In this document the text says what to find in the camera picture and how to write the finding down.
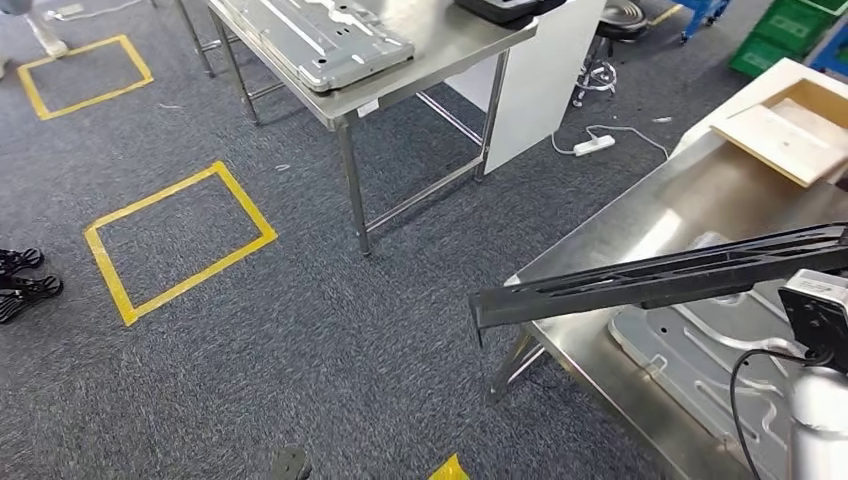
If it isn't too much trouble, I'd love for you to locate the black plastic panel part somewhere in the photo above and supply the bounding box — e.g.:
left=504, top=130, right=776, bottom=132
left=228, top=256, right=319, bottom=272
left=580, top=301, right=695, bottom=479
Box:
left=468, top=221, right=848, bottom=350

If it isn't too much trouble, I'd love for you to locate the stainless steel workbench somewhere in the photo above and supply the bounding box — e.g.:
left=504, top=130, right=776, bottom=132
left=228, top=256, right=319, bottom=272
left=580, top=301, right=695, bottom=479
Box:
left=482, top=129, right=848, bottom=480

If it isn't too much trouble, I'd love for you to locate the white panel board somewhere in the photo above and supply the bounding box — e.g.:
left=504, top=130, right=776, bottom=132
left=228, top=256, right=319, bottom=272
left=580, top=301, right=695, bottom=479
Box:
left=443, top=0, right=608, bottom=177

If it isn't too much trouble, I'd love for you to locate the white power strip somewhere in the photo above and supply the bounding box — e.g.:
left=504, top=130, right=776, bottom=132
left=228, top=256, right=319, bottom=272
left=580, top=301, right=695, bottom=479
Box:
left=572, top=133, right=617, bottom=158

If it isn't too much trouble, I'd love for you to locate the stainless steel table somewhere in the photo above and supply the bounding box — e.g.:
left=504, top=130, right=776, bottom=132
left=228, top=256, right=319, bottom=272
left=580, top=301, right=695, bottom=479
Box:
left=173, top=0, right=541, bottom=258

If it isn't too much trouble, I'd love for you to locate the stamped grey metal panel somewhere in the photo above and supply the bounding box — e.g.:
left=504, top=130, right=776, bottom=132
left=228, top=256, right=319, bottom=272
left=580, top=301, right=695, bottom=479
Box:
left=607, top=274, right=848, bottom=480
left=215, top=0, right=417, bottom=94

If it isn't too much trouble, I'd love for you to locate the black plastic tray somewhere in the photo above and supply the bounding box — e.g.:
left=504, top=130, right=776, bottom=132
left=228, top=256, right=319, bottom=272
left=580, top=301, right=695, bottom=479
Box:
left=453, top=0, right=569, bottom=28

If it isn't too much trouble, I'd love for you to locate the chrome round stool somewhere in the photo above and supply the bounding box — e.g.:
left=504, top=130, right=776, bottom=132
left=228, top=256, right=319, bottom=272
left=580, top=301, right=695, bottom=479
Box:
left=571, top=0, right=652, bottom=109

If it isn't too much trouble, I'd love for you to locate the yellow floor tape rectangle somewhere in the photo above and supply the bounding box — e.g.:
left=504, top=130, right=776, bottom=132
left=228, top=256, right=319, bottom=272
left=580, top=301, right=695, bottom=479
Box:
left=15, top=34, right=156, bottom=123
left=83, top=160, right=280, bottom=329

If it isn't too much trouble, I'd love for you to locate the blue metal cart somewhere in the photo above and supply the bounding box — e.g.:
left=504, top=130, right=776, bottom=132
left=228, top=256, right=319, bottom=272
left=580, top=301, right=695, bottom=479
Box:
left=670, top=0, right=734, bottom=46

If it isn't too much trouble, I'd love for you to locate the green plastic crate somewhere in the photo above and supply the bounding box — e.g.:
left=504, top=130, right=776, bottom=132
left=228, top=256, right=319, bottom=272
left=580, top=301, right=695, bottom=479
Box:
left=750, top=0, right=841, bottom=56
left=727, top=33, right=794, bottom=81

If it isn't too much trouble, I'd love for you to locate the black silver humanoid robot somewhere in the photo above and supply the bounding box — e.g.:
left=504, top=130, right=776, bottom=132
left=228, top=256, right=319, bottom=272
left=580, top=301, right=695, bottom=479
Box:
left=0, top=246, right=66, bottom=326

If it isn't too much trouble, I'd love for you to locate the person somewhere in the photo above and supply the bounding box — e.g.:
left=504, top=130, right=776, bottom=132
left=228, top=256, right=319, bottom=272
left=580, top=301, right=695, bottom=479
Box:
left=0, top=0, right=72, bottom=61

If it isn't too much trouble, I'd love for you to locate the blue plastic crate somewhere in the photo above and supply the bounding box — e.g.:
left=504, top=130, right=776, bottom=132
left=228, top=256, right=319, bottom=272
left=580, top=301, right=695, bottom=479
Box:
left=806, top=29, right=848, bottom=79

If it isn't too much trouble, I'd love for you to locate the white power cable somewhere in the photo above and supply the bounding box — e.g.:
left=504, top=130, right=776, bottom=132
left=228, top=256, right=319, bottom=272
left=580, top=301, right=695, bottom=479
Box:
left=549, top=123, right=671, bottom=162

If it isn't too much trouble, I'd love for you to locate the dark left wrist camera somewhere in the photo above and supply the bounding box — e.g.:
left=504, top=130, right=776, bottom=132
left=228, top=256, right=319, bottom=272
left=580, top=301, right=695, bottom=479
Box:
left=270, top=445, right=314, bottom=480

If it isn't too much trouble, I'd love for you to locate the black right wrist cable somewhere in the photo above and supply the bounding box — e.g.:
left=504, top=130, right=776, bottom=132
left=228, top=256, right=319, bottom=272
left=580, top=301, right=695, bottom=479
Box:
left=728, top=347, right=837, bottom=480

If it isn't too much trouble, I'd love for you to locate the white floor cable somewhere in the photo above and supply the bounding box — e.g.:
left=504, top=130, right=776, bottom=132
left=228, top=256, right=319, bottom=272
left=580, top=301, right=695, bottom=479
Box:
left=40, top=0, right=147, bottom=22

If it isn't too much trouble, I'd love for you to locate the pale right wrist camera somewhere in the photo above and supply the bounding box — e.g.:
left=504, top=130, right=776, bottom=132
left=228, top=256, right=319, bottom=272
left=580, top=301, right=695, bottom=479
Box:
left=776, top=268, right=848, bottom=374

